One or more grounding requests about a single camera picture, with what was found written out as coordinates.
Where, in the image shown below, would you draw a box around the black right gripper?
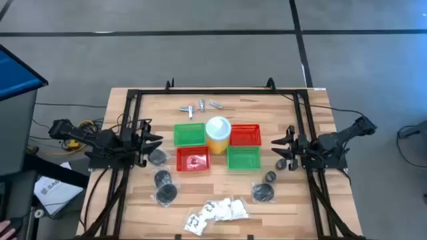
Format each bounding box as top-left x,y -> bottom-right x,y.
270,125 -> 311,171

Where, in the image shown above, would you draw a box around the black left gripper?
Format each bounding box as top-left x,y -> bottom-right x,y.
128,119 -> 164,168

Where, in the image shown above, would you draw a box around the clear bag of white cotton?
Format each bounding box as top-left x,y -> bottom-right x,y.
230,196 -> 250,220
215,198 -> 234,221

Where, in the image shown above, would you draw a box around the cotton pack bag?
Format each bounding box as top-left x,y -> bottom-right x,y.
182,213 -> 208,237
199,201 -> 218,221

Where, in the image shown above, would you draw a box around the green plastic mesh basket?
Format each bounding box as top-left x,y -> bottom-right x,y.
173,123 -> 207,147
227,145 -> 262,171

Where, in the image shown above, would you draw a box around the red plastic mesh basket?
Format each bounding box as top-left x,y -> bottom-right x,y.
229,124 -> 262,147
175,146 -> 211,173

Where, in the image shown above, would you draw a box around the yellow disinfecting wipes canister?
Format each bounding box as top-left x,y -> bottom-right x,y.
205,116 -> 232,155

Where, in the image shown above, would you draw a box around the black desk crossbar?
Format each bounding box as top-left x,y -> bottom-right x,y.
21,152 -> 90,189

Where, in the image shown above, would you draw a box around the white paper booklet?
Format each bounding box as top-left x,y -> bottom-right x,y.
33,161 -> 84,216

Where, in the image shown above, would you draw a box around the gray chair base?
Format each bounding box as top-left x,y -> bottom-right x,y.
397,119 -> 427,139

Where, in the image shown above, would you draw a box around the monitor with blue screen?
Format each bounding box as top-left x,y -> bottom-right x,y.
0,44 -> 49,101

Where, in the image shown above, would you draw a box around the black computer mouse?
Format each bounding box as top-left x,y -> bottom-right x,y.
9,217 -> 24,234

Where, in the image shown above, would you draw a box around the person's hand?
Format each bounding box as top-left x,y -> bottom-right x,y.
0,219 -> 17,240

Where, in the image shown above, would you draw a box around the yellow floor cable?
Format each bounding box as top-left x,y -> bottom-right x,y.
41,119 -> 98,156

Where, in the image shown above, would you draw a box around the black aluminium table frame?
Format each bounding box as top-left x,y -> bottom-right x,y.
77,77 -> 367,240

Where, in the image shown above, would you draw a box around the thin black floor cable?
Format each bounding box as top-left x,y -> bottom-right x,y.
35,102 -> 107,109
396,125 -> 427,169

